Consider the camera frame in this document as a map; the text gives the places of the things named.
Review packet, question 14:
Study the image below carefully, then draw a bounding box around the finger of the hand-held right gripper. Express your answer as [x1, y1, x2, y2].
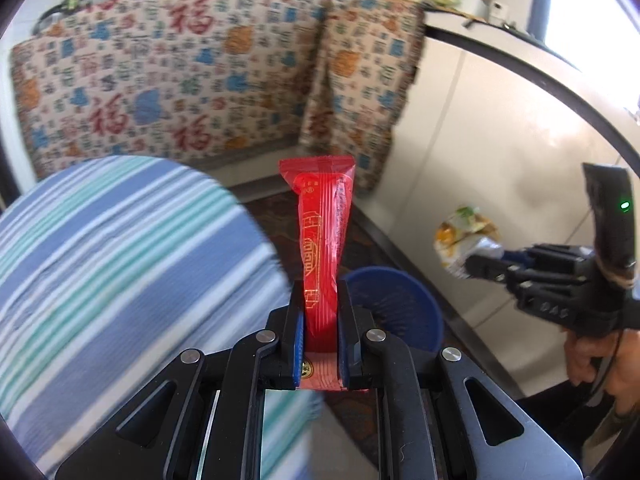
[499, 244, 597, 267]
[464, 256, 597, 302]

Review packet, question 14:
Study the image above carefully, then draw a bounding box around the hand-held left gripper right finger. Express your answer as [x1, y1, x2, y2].
[336, 280, 585, 480]

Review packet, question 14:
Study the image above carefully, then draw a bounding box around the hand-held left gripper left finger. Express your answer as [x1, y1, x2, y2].
[54, 294, 307, 480]

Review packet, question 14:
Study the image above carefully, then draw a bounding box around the yellow green snack wrapper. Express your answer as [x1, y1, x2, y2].
[433, 205, 503, 279]

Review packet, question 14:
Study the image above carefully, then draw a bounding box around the blue plastic basket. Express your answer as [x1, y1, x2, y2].
[341, 266, 445, 356]

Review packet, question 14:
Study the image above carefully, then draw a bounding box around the red wrapper with gold print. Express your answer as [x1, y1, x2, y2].
[278, 156, 373, 392]

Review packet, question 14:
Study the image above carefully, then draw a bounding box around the person's right hand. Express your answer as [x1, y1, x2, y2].
[564, 331, 640, 419]

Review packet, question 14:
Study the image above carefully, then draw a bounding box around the person's dark clothing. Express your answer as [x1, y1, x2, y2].
[515, 380, 640, 480]

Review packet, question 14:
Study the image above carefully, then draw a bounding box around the round striped-cloth table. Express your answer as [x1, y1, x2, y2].
[0, 156, 326, 480]

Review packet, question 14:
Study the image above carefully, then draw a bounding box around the small printed cloth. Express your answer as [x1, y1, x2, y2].
[298, 0, 427, 197]

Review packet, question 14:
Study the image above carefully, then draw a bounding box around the white box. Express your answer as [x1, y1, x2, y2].
[447, 0, 489, 20]

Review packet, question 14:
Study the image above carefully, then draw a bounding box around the large printed cloth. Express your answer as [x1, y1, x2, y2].
[9, 0, 332, 182]

